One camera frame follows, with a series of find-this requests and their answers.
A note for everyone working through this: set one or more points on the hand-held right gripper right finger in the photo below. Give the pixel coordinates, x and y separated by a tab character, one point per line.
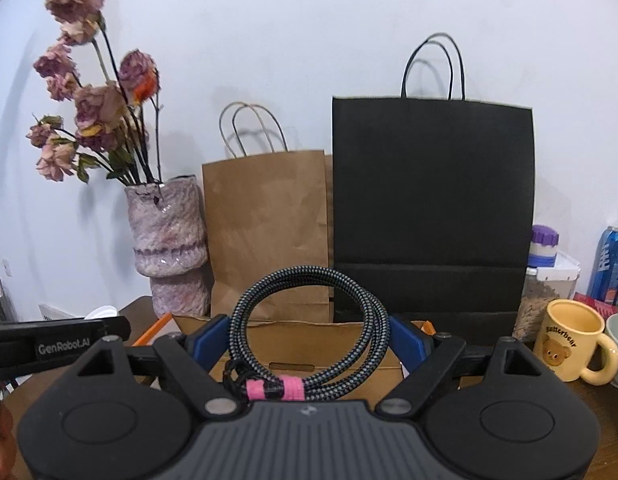
406	347

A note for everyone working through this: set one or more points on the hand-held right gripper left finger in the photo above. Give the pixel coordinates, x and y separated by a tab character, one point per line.
211	341

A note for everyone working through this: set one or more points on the orange cardboard box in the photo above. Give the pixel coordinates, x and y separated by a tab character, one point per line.
309	350

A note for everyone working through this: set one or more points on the person's left hand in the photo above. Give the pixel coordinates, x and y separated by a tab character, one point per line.
0	430

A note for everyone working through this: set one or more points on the white flat board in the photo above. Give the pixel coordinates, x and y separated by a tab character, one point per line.
59	311

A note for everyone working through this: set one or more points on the pink mottled ceramic vase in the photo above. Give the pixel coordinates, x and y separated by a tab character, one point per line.
164	230

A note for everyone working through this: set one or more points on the brown paper bag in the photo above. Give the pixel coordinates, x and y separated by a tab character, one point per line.
269	220

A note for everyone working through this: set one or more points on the yellow bear mug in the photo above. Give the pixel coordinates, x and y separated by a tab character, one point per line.
569	345

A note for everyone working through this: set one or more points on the black paper bag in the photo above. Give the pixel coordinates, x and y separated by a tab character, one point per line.
429	185

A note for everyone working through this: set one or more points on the purple lid jar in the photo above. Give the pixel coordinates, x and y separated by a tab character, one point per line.
544	247

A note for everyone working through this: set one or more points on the white plastic food container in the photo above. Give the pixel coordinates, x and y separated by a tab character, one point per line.
561	272

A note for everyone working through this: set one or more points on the red box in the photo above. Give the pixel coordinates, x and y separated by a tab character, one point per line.
591	304

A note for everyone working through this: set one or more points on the blue drink can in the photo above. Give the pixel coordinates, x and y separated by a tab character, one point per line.
609	265

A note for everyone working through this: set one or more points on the dried pink flowers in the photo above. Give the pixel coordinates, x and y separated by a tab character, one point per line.
96	105

